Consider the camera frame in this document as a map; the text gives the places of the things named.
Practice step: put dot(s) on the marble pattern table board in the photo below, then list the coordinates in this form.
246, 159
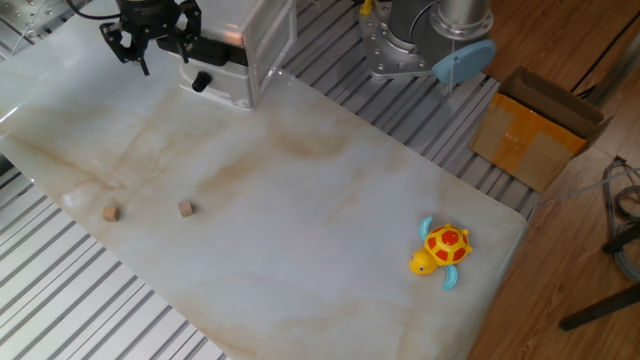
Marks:
300, 225

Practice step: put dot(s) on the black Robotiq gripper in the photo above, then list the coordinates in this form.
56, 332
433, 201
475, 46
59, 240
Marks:
150, 15

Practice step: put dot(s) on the open cardboard box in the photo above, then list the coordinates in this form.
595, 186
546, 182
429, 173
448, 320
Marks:
530, 140

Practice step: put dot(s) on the small wooden cube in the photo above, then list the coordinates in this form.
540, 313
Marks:
110, 213
185, 208

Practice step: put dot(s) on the white plastic drawer cabinet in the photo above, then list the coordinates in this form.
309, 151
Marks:
272, 45

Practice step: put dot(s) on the black drawer knob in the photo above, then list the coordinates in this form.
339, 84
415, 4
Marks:
201, 81

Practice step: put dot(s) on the long black stand leg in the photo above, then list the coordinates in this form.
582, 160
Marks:
600, 307

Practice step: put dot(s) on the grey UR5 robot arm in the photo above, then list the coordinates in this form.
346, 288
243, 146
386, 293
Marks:
415, 30

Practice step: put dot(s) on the short black stand leg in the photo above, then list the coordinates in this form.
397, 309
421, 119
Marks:
620, 241

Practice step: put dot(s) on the white zip tie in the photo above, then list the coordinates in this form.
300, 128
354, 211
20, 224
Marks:
452, 65

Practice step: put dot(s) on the yellow orange turtle toy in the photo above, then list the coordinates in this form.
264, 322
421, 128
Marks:
445, 245

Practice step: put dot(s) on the aluminium plate with screws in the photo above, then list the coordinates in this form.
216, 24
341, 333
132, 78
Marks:
30, 15

